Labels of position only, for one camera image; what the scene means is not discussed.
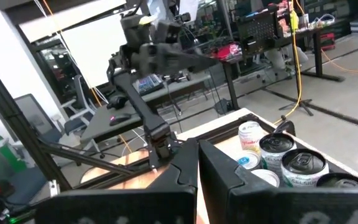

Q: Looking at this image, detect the black curved bracket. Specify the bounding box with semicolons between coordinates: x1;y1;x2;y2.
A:
274;119;296;138

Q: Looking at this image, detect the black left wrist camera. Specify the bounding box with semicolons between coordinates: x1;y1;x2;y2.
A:
153;20;183;44

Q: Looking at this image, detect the orange hanging cable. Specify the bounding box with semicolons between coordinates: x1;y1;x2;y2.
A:
41;0;104;108

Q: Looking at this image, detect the red pink packet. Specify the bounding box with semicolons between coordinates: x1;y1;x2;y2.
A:
211;42;244;60

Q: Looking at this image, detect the black computer mouse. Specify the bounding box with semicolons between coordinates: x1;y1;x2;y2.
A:
109;113;132;127

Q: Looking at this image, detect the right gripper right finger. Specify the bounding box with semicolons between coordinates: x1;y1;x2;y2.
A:
199;139;358;224

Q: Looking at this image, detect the yellow cable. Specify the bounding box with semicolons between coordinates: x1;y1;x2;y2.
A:
272;0;358;126

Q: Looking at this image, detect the black tripod stand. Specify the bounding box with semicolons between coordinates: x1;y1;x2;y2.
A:
278;98;315;118

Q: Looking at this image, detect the gray office chair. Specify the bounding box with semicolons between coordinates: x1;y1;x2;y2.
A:
61;74;105;156

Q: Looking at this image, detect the black rig frame post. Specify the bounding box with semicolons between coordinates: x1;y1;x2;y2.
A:
0;51;73;191

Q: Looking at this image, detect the yellow tag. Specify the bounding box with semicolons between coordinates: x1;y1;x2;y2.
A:
138;15;158;26

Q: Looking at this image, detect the black silver desk tool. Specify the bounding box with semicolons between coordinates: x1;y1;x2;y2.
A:
162;72;192;84

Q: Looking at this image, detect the green box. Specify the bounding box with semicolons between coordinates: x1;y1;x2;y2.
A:
0;135;27;174

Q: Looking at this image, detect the black pegboard panel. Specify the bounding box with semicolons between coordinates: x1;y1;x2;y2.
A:
235;11;285;56

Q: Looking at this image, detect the black diagonal frame strut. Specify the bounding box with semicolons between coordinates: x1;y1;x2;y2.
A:
37;138;135;175

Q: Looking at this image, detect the gray flat monitor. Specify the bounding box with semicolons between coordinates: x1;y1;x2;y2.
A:
0;93;62;146

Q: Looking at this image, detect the gray desk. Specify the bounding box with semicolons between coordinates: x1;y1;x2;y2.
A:
79;73;214;144

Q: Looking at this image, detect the white Celsius can palm print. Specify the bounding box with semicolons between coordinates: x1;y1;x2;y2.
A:
315;172;358;189
280;148;330;188
259;133;298;180

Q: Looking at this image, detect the black table edge rail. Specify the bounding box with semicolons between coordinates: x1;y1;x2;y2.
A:
73;112;358;191

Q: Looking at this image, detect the black desk leg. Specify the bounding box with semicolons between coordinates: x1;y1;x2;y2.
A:
301;29;346;82
221;60;241;111

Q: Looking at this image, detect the blue silver energy drink can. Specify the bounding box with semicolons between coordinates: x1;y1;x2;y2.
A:
250;169;281;189

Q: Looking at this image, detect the black keyboard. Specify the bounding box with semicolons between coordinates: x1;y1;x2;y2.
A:
133;73;165;96

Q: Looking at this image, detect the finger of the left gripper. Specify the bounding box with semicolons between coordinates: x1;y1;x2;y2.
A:
178;51;219;74

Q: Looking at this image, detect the person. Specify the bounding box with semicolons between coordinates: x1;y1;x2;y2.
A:
263;46;310;72

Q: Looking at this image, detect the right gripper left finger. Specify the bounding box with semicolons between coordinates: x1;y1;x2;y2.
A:
35;139;199;224

